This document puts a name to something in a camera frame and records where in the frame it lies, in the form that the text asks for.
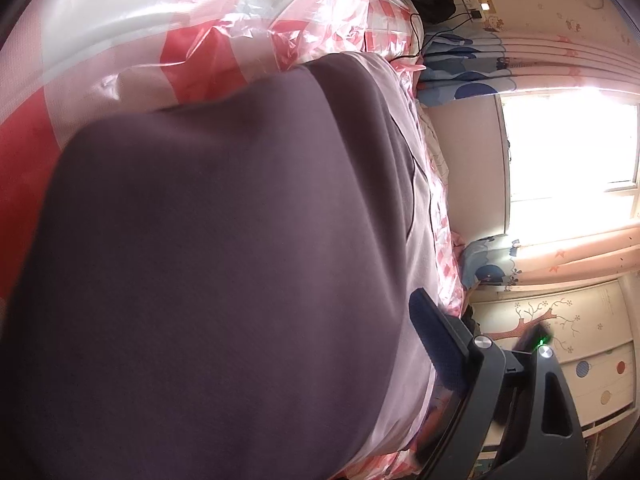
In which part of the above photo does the red checkered plastic bed cover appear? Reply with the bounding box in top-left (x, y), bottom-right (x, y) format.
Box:
top-left (1, 0), bottom-right (462, 312)

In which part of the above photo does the lilac purple jacket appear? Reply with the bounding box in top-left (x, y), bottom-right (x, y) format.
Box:
top-left (1, 53), bottom-right (437, 479)

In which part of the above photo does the wall socket with charger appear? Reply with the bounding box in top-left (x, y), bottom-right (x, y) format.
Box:
top-left (461, 0), bottom-right (497, 21)

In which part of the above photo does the cartoon curtain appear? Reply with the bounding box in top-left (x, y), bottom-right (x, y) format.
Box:
top-left (416, 29), bottom-right (639, 106)
top-left (460, 223), bottom-right (639, 289)

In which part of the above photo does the black charging cable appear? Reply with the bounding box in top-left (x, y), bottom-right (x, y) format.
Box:
top-left (389, 8), bottom-right (476, 64)

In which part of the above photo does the window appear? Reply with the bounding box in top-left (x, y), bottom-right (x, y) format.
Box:
top-left (500, 88), bottom-right (639, 242)

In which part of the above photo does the left cartoon curtain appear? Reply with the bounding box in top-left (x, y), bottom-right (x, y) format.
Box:
top-left (416, 29), bottom-right (639, 106)

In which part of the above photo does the wardrobe with tree decal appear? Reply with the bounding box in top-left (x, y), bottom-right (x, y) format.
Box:
top-left (472, 280), bottom-right (639, 479)

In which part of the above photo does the right cartoon curtain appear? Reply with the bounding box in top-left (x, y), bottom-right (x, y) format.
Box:
top-left (460, 223), bottom-right (639, 289)

